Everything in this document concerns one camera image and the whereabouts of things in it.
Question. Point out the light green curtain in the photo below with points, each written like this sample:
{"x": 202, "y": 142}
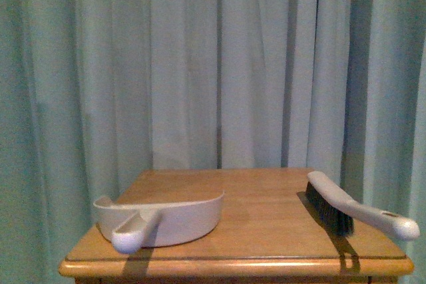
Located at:
{"x": 93, "y": 92}

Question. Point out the beige plastic dustpan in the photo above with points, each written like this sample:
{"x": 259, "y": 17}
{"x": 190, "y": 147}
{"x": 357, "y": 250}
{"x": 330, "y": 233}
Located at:
{"x": 130, "y": 227}

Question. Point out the wooden nightstand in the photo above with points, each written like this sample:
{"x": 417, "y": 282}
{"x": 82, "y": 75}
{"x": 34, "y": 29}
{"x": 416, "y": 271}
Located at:
{"x": 268, "y": 233}

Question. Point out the beige hand brush black bristles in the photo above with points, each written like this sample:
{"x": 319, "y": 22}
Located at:
{"x": 338, "y": 211}

